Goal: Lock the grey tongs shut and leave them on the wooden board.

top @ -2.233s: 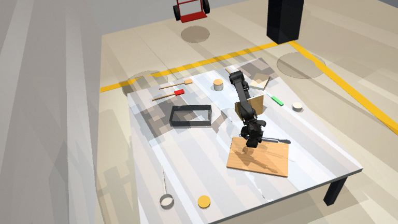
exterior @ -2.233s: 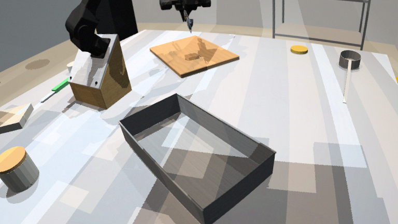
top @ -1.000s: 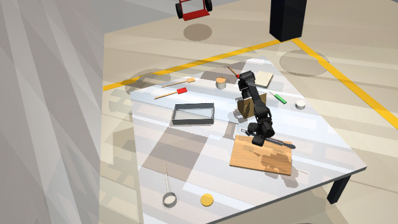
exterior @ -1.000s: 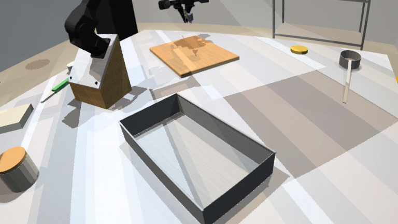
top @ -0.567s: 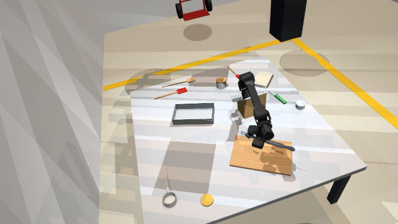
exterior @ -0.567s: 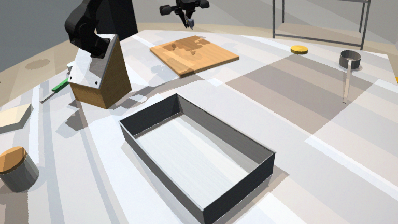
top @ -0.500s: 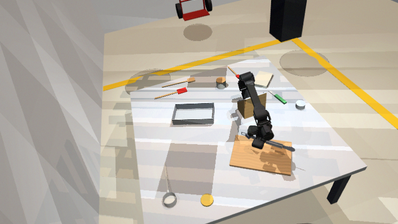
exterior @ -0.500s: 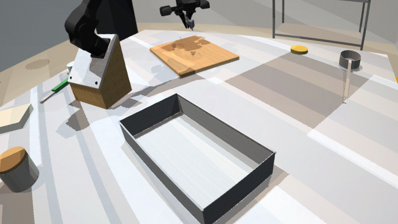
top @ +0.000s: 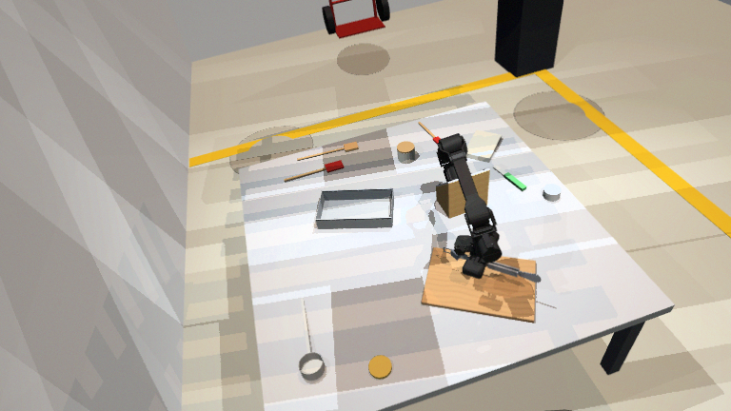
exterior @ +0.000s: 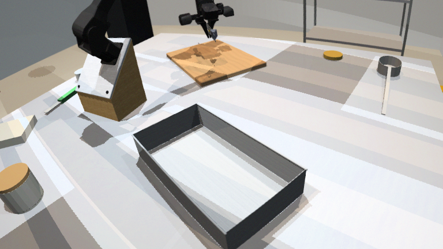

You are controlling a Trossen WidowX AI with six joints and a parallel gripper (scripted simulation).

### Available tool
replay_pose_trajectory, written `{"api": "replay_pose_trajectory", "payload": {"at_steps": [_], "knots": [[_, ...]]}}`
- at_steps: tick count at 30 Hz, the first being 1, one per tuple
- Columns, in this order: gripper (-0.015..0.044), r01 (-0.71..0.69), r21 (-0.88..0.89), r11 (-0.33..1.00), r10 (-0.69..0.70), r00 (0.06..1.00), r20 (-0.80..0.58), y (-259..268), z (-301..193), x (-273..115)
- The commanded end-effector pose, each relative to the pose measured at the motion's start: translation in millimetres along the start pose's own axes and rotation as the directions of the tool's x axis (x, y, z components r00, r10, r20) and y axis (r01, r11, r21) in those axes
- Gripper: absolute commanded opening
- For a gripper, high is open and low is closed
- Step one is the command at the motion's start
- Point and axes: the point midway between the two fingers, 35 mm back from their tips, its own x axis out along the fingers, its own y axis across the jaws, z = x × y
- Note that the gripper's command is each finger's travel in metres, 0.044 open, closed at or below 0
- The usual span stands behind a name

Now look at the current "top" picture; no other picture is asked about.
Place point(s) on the orange round disc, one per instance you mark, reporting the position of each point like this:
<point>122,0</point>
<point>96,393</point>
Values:
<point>380,367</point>

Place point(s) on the cream short cylinder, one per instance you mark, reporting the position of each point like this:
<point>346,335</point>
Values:
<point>552,192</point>

